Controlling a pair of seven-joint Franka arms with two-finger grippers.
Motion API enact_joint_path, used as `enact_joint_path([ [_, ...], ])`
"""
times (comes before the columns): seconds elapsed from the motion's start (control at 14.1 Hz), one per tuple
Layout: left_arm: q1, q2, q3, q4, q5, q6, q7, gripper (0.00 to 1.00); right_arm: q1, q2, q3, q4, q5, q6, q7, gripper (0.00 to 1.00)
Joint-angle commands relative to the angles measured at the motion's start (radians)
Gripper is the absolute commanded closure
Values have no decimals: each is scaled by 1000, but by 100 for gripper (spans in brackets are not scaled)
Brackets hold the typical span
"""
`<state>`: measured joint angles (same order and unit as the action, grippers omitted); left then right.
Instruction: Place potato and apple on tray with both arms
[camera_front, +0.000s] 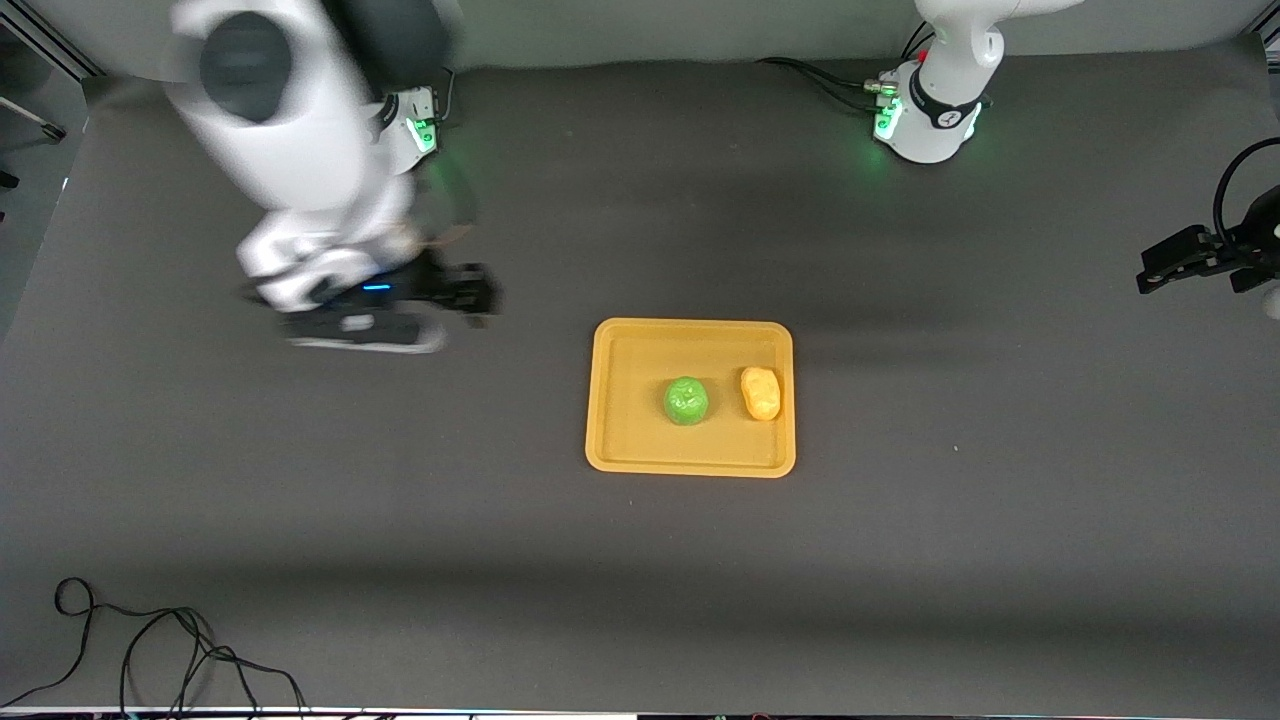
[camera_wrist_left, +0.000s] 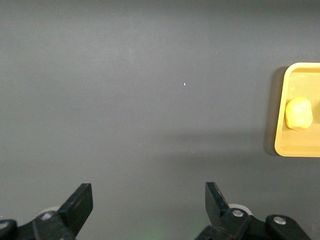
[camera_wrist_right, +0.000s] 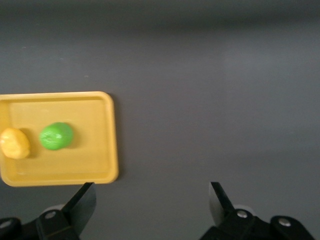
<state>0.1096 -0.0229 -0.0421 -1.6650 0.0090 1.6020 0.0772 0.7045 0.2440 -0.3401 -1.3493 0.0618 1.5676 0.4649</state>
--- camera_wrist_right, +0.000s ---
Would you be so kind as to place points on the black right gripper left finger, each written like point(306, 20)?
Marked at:
point(75, 215)

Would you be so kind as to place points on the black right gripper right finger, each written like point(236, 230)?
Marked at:
point(225, 215)

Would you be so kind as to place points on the dark grey table mat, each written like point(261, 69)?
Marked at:
point(200, 100)

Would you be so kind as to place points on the yellow potato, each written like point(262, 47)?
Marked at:
point(15, 143)

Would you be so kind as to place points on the yellow plastic tray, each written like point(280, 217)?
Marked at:
point(87, 160)

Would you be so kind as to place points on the green apple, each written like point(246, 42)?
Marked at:
point(56, 136)

